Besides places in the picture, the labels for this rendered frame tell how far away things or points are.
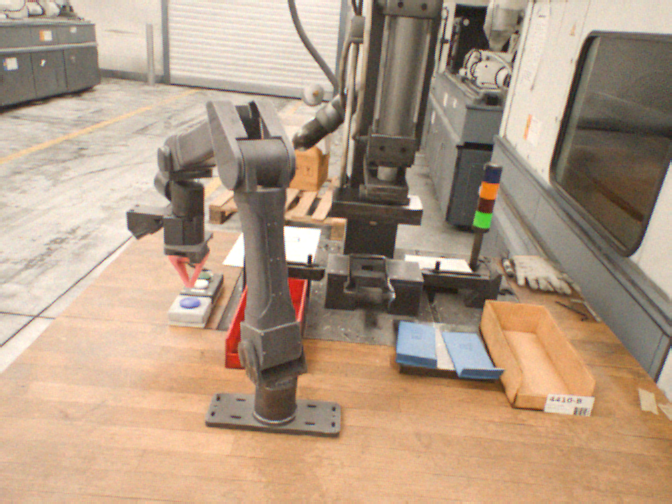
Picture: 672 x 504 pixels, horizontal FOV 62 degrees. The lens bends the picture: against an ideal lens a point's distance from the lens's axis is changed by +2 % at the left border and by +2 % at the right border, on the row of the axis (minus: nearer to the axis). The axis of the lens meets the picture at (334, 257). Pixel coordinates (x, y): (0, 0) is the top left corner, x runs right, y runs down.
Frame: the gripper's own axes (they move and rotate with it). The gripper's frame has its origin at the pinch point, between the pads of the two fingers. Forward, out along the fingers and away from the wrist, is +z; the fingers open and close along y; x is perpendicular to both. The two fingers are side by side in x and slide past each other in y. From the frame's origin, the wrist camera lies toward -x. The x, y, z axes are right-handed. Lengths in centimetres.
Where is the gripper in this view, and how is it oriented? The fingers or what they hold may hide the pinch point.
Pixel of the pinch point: (189, 283)
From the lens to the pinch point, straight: 108.6
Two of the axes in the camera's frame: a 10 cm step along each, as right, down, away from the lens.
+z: -0.9, 9.1, 4.0
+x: 9.9, 1.0, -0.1
